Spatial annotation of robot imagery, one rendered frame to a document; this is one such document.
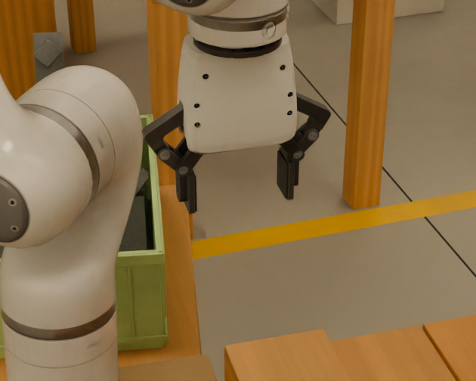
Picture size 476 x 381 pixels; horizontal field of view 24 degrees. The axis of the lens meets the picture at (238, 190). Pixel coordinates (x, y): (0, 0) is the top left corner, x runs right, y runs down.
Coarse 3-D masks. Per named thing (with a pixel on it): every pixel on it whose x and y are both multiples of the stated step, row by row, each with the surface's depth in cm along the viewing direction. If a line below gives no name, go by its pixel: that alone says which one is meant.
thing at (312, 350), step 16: (288, 336) 146; (304, 336) 146; (320, 336) 146; (224, 352) 144; (240, 352) 143; (256, 352) 143; (272, 352) 143; (288, 352) 143; (304, 352) 143; (320, 352) 143; (224, 368) 146; (240, 368) 140; (256, 368) 140; (272, 368) 140; (288, 368) 140; (304, 368) 140; (320, 368) 140; (336, 368) 140
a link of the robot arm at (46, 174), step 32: (0, 96) 97; (0, 128) 96; (32, 128) 97; (64, 128) 100; (0, 160) 95; (32, 160) 96; (64, 160) 98; (96, 160) 102; (0, 192) 96; (32, 192) 96; (64, 192) 98; (0, 224) 97; (32, 224) 97; (64, 224) 99
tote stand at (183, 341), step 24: (168, 192) 198; (168, 216) 191; (168, 240) 184; (168, 264) 179; (192, 264) 179; (168, 288) 173; (192, 288) 173; (168, 312) 168; (192, 312) 168; (168, 336) 163; (192, 336) 163; (0, 360) 158; (120, 360) 158; (144, 360) 158
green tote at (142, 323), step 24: (144, 120) 186; (144, 144) 188; (144, 168) 191; (120, 264) 152; (144, 264) 152; (120, 288) 154; (144, 288) 155; (0, 312) 154; (120, 312) 157; (144, 312) 157; (0, 336) 157; (120, 336) 159; (144, 336) 159
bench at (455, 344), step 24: (360, 336) 149; (384, 336) 149; (408, 336) 149; (432, 336) 149; (456, 336) 149; (360, 360) 145; (384, 360) 145; (408, 360) 145; (432, 360) 145; (456, 360) 145
